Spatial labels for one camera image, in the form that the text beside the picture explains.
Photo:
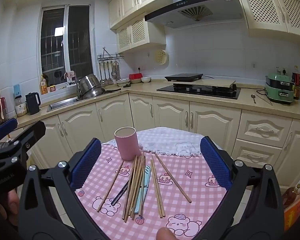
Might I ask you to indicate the beige board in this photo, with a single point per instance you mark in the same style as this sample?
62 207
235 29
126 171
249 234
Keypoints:
215 83

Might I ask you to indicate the dark slim utensil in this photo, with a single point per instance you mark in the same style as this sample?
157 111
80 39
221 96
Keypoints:
120 193

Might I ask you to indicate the white patterned bowl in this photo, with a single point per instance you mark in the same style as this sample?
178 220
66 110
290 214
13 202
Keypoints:
122 81

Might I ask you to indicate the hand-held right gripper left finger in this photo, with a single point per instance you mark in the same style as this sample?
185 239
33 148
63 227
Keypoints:
86 165

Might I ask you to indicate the black range hood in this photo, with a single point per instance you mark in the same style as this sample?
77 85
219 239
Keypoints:
190 10

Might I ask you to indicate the orange snack package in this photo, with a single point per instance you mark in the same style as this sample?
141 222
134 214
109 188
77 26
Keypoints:
43 85

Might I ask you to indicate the green multi-cooker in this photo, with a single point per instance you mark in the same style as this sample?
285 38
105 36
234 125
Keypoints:
278 90

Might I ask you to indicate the cooking oil bottle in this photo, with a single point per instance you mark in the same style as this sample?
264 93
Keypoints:
291 196

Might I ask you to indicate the person's left hand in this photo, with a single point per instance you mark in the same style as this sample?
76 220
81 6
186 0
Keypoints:
8 206

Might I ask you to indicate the small cream lattice cabinet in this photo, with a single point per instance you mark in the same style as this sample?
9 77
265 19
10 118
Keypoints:
140 33

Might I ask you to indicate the pink checkered printed tablecloth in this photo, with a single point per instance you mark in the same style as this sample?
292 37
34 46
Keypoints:
175 205

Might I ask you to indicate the round yellow perforated lid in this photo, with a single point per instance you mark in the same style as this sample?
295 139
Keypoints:
161 57

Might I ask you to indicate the orange cardboard box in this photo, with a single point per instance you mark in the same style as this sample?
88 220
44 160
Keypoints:
296 215

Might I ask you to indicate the hanging steel spoon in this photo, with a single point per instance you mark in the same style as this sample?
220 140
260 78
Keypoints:
106 77

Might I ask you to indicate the pile of wooden chopsticks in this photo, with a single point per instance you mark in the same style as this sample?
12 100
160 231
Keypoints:
133 190

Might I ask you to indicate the clear container with red utensils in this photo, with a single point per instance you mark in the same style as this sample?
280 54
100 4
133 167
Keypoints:
2 110

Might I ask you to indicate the glass jar with white lid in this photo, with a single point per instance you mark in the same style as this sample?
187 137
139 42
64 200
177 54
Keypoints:
21 107

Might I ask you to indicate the small orange box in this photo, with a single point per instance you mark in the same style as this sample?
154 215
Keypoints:
52 88

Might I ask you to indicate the hanging steel spatula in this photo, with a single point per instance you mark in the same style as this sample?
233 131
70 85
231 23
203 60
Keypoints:
110 80

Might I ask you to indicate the hanging steel ladle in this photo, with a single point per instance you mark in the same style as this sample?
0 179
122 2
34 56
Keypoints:
101 78

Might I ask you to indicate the large cream lattice cabinet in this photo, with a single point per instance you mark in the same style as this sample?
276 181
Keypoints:
272 10

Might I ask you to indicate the hanging steel cleaver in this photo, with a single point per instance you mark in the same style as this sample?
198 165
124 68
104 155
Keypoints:
117 71

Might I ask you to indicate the light blue sheathed knife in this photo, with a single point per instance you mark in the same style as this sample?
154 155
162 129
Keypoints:
147 177

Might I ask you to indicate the black induction cooker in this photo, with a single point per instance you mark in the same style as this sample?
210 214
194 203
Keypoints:
183 77

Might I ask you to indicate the pink utensil holder cup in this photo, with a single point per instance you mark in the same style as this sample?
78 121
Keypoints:
126 145

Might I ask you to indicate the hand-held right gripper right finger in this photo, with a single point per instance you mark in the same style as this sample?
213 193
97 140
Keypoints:
216 166

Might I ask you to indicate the dark sauce bottle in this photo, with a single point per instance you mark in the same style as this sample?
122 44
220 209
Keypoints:
295 76

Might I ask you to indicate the pink rag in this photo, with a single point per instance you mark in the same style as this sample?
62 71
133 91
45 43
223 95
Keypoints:
70 75

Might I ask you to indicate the light blue box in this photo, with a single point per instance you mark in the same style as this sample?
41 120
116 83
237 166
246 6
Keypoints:
17 90

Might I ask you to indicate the black electric kettle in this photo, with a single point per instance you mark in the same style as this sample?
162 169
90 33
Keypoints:
33 103

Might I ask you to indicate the person's right hand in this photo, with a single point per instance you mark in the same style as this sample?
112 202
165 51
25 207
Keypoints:
166 234

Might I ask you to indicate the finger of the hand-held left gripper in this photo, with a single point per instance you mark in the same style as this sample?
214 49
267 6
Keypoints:
5 127
32 132

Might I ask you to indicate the black gas hob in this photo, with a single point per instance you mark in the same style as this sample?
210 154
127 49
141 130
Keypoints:
197 92

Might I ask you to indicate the kitchen window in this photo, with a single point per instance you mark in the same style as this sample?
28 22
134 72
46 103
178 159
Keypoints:
77 42

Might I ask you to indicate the steel kitchen sink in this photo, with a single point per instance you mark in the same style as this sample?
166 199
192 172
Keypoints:
62 103

